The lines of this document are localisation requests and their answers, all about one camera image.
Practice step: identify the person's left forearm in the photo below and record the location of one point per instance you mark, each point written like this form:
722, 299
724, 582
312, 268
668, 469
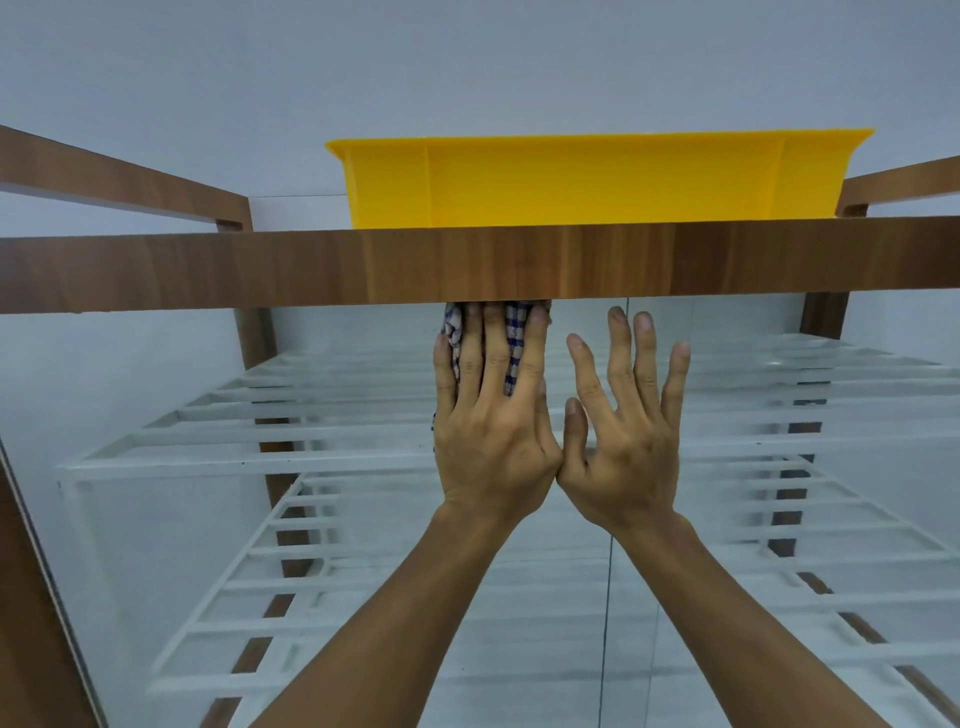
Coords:
390, 637

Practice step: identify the person's right hand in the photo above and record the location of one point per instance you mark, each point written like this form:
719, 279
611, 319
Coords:
630, 465

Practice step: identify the wooden glass display cabinet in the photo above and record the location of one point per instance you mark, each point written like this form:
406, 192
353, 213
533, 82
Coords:
225, 270

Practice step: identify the blue white checkered cloth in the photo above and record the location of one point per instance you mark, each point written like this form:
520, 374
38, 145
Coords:
517, 330

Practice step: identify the person's left hand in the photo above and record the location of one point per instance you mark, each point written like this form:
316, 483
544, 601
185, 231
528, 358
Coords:
487, 450

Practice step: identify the person's right forearm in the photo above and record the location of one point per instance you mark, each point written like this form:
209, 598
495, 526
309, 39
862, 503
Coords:
735, 637

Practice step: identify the yellow plastic tray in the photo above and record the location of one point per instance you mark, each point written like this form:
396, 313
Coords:
600, 187

